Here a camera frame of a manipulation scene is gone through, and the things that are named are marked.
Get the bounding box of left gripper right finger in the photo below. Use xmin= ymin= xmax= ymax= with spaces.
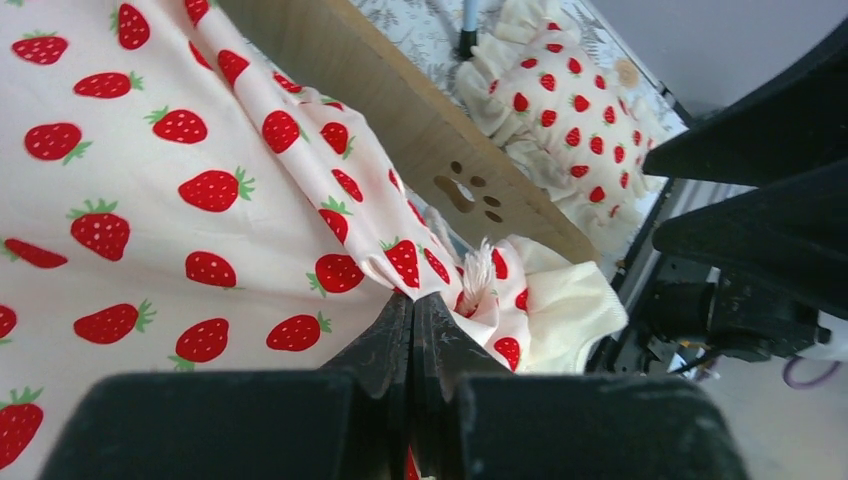
xmin=411 ymin=293 xmax=511 ymax=479

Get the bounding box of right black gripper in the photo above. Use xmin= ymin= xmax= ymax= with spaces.
xmin=639 ymin=22 xmax=847 ymax=363

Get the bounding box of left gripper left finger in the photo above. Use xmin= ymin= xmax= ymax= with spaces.
xmin=321 ymin=293 xmax=413 ymax=479

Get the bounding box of cream tie string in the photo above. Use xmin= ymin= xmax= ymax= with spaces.
xmin=423 ymin=205 xmax=498 ymax=316

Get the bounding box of wooden pet bed frame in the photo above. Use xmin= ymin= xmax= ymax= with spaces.
xmin=220 ymin=1 xmax=601 ymax=263

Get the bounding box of large strawberry print cushion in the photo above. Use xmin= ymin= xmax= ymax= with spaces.
xmin=1 ymin=1 xmax=627 ymax=479

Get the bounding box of small strawberry print pillow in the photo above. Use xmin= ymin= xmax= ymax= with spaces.
xmin=456 ymin=1 xmax=670 ymax=252

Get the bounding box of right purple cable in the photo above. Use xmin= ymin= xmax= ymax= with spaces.
xmin=781 ymin=357 xmax=843 ymax=391

